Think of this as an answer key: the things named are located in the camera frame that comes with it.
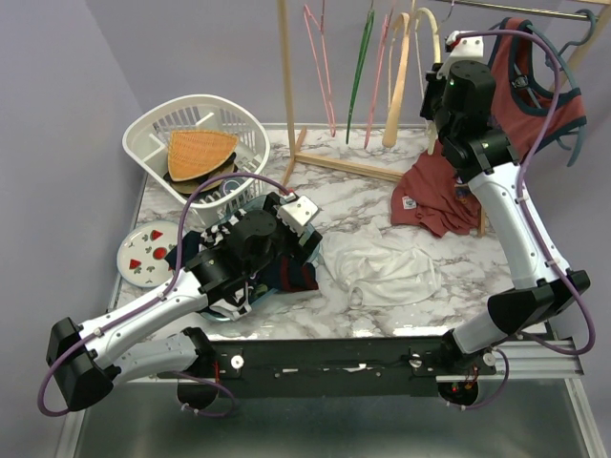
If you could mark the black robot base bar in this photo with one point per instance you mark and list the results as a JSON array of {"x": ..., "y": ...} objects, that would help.
[{"x": 334, "y": 367}]

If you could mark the green plastic hanger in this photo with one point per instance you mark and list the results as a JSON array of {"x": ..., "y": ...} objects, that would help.
[{"x": 363, "y": 49}]

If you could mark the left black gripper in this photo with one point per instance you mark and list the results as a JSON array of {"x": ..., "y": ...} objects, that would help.
[{"x": 296, "y": 250}]

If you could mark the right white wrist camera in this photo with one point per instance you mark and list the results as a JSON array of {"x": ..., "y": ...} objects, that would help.
[{"x": 458, "y": 49}]

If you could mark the pile of dark clothes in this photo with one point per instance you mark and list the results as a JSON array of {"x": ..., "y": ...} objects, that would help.
[{"x": 296, "y": 276}]

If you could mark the wooden clothes rack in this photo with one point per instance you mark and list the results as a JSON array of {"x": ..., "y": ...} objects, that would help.
[{"x": 367, "y": 170}]

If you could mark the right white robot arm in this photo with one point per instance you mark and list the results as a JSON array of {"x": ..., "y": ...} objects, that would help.
[{"x": 458, "y": 101}]

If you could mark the red graphic tank top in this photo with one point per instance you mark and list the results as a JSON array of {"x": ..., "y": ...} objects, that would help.
[{"x": 431, "y": 195}]

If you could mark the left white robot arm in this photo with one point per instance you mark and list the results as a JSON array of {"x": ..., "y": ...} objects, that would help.
[{"x": 87, "y": 360}]

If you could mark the tan wooden hanger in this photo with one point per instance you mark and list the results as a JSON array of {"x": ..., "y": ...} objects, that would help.
[{"x": 401, "y": 29}]

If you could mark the watermelon pattern plate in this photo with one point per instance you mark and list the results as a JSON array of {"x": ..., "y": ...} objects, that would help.
[{"x": 140, "y": 259}]

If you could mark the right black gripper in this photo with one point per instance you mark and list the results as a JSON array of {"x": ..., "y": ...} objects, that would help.
[{"x": 432, "y": 84}]

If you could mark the white plastic laundry basket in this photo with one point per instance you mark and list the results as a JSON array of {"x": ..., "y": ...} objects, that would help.
[{"x": 146, "y": 139}]

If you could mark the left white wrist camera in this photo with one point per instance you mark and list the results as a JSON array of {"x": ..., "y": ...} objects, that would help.
[{"x": 297, "y": 212}]

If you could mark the dark hats in basket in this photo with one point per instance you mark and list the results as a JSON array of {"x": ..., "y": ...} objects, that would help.
[{"x": 187, "y": 187}]

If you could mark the white tank top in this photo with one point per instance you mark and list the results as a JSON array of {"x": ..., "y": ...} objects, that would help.
[{"x": 375, "y": 270}]

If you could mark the pink wire hanger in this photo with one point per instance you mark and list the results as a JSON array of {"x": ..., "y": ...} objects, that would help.
[
  {"x": 315, "y": 27},
  {"x": 378, "y": 67}
]

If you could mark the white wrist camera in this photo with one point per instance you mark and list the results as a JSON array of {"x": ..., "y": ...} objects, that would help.
[
  {"x": 297, "y": 212},
  {"x": 458, "y": 49}
]

